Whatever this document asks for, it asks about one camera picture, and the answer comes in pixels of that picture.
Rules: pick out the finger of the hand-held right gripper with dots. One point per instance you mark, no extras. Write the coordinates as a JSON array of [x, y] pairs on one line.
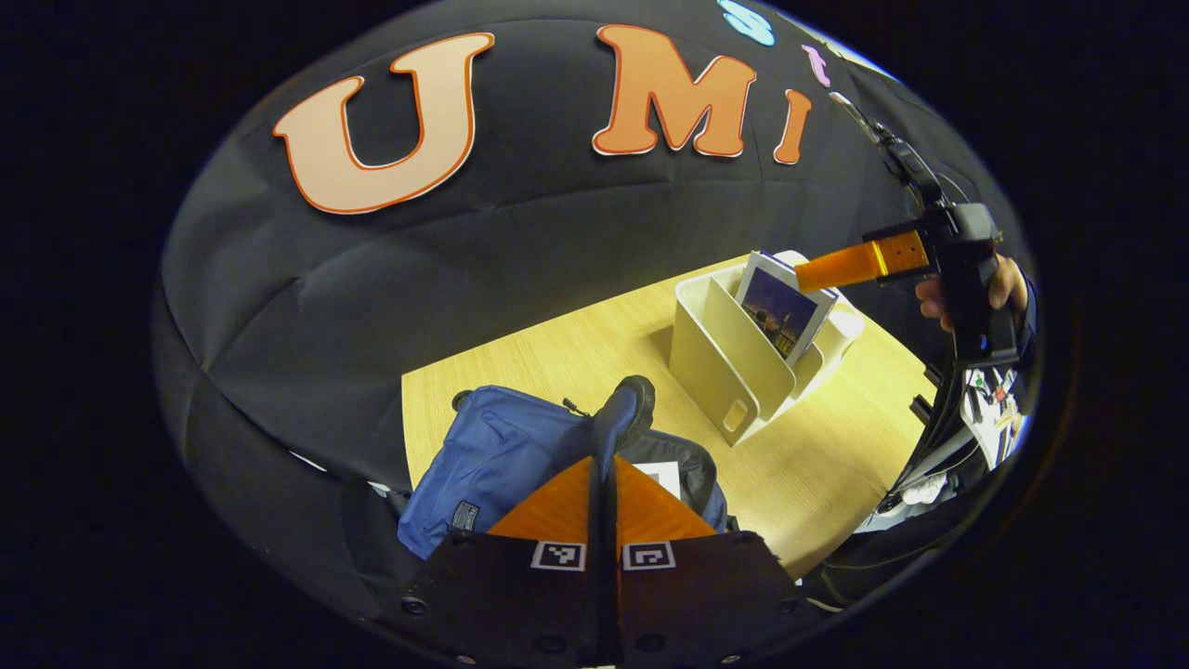
[[855, 265]]

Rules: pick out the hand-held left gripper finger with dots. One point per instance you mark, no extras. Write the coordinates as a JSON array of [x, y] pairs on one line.
[[613, 585], [595, 585]]

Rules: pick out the blue cover book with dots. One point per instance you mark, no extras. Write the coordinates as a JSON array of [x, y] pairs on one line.
[[780, 311]]

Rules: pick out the blue schoolbag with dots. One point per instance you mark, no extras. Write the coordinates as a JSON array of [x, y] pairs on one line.
[[502, 455]]

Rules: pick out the cream plastic bookshelf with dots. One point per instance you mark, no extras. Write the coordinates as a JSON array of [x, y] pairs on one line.
[[715, 362]]

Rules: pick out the black backdrop cloth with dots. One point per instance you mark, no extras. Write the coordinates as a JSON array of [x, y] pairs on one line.
[[464, 279]]

